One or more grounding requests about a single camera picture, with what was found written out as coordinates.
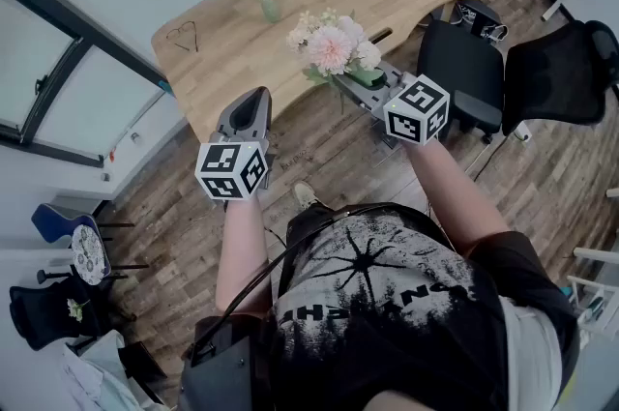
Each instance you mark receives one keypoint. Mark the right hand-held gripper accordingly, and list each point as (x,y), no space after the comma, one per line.
(416,109)

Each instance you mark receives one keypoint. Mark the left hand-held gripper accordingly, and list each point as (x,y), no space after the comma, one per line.
(227,169)

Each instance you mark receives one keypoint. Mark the pink flower bouquet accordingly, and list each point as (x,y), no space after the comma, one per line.
(329,44)

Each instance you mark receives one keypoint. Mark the pale green vase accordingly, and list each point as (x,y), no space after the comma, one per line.
(271,10)

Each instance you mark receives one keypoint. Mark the person's right forearm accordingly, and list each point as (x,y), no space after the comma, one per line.
(450,196)

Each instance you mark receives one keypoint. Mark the person's left forearm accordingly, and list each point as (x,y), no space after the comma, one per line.
(244,249)

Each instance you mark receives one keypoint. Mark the thin-framed eyeglasses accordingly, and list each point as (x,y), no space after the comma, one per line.
(195,37)

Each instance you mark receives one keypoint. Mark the black office chair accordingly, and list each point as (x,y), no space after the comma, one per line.
(464,61)

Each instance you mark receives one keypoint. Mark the person's beige shoe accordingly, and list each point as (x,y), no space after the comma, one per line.
(304,194)

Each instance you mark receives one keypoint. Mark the black-framed window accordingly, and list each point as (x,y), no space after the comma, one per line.
(72,99)

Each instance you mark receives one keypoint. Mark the round patterned cushion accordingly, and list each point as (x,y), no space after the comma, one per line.
(88,254)

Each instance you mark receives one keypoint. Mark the blue chair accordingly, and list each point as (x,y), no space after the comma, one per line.
(50,220)

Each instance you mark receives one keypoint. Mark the person's black printed t-shirt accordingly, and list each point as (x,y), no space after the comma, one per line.
(387,312)

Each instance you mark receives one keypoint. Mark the grey waist pack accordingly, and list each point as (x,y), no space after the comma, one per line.
(217,375)

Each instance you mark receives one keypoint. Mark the white plastic bag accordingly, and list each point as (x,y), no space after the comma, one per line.
(101,375)

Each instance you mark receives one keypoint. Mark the small round wall fixture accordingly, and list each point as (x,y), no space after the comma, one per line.
(136,137)

